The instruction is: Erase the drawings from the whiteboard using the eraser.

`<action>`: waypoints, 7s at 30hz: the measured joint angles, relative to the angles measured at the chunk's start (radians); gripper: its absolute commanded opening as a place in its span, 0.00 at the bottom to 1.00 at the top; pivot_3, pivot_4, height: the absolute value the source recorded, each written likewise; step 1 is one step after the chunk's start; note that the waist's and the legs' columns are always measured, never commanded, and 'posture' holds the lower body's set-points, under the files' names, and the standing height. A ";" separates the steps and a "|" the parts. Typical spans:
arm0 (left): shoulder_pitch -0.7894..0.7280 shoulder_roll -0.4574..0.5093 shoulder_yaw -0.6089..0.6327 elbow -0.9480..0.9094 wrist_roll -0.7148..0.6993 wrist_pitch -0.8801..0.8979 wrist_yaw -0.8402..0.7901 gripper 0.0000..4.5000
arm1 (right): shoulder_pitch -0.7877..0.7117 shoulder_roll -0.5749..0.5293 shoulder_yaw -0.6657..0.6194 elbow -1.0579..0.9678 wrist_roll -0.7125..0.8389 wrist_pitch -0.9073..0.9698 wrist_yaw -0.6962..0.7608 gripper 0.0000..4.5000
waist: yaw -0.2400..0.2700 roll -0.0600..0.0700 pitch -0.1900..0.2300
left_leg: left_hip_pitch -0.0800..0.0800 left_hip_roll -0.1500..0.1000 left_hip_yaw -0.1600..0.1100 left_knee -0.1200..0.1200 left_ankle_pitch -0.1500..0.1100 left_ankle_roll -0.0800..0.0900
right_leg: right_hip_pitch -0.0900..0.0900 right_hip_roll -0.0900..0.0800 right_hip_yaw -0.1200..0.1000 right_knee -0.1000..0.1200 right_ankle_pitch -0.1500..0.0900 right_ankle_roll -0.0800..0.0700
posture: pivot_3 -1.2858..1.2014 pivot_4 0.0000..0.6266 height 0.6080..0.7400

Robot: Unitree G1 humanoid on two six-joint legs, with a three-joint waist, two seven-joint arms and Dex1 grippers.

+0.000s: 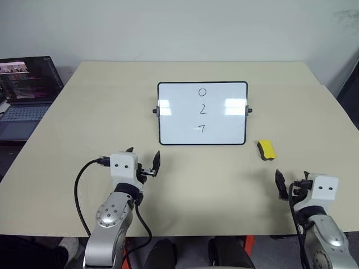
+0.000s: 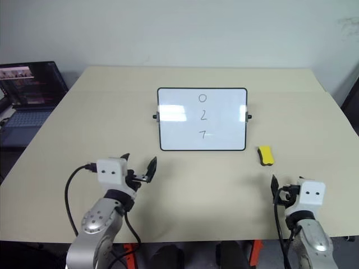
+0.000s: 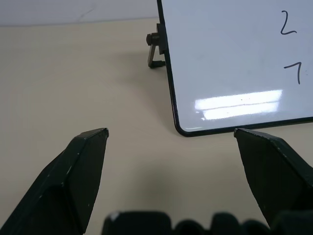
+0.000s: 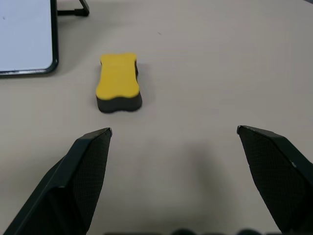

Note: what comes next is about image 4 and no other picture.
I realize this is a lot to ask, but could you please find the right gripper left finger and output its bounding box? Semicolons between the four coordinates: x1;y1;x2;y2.
0;127;113;235

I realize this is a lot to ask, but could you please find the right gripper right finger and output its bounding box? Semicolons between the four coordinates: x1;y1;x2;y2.
236;125;313;233

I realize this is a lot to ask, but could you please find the yellow and black eraser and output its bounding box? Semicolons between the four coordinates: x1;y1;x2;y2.
94;52;143;114

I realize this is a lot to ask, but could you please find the black framed whiteboard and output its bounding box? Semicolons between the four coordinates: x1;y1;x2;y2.
0;0;59;78

